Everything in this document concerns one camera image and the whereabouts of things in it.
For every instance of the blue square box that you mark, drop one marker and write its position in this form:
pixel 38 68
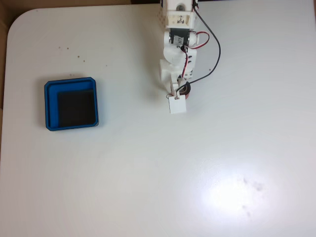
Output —
pixel 50 108

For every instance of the black foam pad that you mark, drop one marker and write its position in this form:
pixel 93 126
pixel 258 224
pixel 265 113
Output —
pixel 76 108

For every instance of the white square camera box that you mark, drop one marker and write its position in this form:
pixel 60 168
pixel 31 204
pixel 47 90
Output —
pixel 177 105

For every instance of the white perforated base plate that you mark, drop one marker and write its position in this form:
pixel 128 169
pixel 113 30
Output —
pixel 162 17

